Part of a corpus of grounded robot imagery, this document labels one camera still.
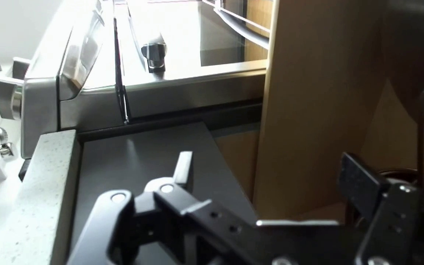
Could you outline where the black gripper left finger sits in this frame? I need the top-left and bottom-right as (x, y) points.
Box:
(67, 150), (258, 265)

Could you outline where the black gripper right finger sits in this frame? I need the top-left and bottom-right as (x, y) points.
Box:
(338, 153), (424, 265)

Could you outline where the silver pot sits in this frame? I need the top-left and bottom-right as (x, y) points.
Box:
(383, 0), (424, 186)

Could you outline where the open wooden drawer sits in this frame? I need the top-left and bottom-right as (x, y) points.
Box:
(211, 0), (424, 222)

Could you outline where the grey kitchen countertop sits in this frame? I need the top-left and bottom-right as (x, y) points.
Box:
(0, 130), (81, 265)

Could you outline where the stainless steel gas range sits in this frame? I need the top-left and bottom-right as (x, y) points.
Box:
(11, 0), (268, 158)

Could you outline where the left range knob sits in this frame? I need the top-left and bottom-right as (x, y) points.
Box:
(0, 78), (24, 119)

